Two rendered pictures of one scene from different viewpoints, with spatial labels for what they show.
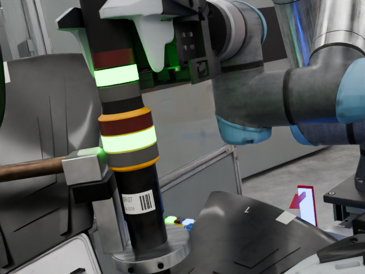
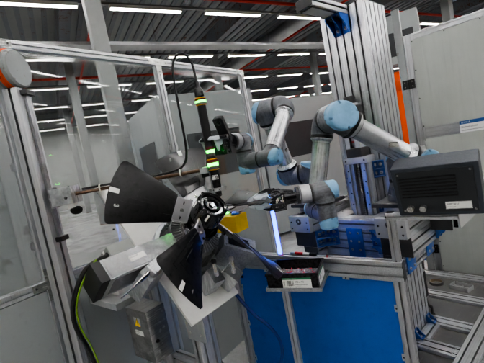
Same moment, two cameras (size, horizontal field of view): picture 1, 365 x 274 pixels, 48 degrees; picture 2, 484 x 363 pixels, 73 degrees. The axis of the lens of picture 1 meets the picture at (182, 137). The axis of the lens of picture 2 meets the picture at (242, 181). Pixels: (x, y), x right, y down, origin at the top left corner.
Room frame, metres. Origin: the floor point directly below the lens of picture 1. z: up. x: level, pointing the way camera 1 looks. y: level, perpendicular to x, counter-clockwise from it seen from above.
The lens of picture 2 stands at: (-0.96, -0.06, 1.38)
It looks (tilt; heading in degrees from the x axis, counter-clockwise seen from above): 5 degrees down; 0
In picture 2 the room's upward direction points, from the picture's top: 11 degrees counter-clockwise
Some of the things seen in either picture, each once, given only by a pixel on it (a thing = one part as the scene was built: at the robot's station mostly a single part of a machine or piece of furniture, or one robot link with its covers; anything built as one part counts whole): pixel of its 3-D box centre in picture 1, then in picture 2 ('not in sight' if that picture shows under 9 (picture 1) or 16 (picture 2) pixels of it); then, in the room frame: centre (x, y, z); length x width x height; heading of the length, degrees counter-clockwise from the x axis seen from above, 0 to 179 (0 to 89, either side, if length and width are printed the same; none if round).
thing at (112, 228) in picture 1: (130, 203); (213, 178); (0.33, 0.05, 1.31); 0.09 x 0.07 x 0.10; 86
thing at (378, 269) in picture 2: not in sight; (301, 263); (0.55, -0.26, 0.82); 0.90 x 0.04 x 0.08; 51
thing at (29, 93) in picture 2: not in sight; (45, 166); (0.38, 0.72, 1.48); 0.05 x 0.03 x 0.62; 176
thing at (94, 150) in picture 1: (91, 160); not in sight; (0.33, 0.08, 1.35); 0.02 x 0.02 x 0.02; 86
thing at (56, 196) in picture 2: not in sight; (64, 195); (0.38, 0.67, 1.35); 0.10 x 0.07 x 0.09; 86
